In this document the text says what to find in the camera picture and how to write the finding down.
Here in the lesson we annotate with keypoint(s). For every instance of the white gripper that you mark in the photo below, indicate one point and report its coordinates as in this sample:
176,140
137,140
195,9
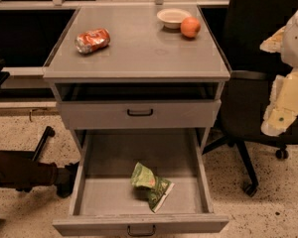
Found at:
296,40

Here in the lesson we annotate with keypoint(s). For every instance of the green jalapeno chip bag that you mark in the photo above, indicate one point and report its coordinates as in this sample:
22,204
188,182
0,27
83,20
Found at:
158,188

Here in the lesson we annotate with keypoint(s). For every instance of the grey drawer cabinet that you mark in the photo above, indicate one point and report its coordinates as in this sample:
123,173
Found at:
144,61

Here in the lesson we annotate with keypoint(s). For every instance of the closed grey upper drawer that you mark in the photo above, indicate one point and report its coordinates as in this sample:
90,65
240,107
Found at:
138,114

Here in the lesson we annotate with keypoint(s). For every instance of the open grey drawer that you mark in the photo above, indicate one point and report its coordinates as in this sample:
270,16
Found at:
104,201

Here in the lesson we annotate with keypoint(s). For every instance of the black office chair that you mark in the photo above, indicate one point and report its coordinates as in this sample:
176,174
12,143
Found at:
239,29

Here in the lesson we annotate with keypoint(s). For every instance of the orange fruit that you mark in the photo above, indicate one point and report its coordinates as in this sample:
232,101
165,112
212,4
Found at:
190,27

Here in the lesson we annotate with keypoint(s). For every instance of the white bowl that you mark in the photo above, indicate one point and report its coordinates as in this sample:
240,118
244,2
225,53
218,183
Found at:
172,18

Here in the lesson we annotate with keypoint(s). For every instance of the crushed orange soda can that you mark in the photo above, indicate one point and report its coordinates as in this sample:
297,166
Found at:
92,40

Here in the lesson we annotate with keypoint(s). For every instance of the black chair base left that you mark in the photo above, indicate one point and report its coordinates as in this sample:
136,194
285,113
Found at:
34,155

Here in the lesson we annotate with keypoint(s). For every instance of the black shoe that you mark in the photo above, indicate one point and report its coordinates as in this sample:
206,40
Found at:
66,180

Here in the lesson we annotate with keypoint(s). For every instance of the brown trouser leg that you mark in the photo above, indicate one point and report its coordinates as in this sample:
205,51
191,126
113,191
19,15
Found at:
19,172

